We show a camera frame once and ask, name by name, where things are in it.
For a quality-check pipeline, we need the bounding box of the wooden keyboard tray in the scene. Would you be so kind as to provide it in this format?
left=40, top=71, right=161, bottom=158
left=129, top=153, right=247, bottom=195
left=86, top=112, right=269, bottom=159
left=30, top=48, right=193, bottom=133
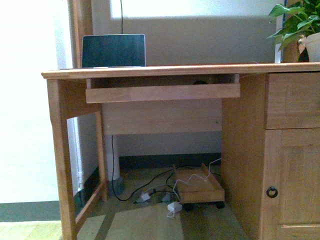
left=86, top=74, right=240, bottom=104

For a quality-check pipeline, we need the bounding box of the wooden rolling computer stand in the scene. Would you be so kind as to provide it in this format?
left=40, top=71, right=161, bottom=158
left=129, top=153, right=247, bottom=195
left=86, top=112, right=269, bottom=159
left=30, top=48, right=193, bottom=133
left=172, top=163, right=225, bottom=209

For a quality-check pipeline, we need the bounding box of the white power adapter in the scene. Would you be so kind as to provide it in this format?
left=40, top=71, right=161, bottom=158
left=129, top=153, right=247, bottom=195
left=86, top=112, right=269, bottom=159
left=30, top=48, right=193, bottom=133
left=167, top=201, right=183, bottom=213

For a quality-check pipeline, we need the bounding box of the wooden desk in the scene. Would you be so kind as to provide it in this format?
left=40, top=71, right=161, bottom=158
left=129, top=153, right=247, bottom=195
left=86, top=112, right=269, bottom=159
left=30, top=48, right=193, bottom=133
left=42, top=62, right=320, bottom=240

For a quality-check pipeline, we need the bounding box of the white plant pot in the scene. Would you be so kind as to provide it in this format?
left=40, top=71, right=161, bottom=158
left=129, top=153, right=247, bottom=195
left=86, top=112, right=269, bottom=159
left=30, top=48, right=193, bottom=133
left=304, top=32, right=320, bottom=62

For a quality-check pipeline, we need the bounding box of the green potted plant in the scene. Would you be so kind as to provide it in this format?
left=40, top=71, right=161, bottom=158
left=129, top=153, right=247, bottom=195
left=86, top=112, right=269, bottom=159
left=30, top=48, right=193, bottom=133
left=268, top=0, right=320, bottom=50

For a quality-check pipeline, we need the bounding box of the black cable on floor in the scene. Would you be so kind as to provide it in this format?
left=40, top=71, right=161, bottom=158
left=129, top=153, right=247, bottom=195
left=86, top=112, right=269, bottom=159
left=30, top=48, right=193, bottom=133
left=111, top=134, right=176, bottom=202

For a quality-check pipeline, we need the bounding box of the white cable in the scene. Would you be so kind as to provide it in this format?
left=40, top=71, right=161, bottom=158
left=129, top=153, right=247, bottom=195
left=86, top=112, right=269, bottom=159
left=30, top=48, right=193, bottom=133
left=172, top=157, right=223, bottom=203

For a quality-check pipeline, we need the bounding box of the black ring door handle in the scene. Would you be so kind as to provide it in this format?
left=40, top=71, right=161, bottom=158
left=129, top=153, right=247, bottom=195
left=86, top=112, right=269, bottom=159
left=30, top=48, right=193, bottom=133
left=266, top=186, right=279, bottom=199

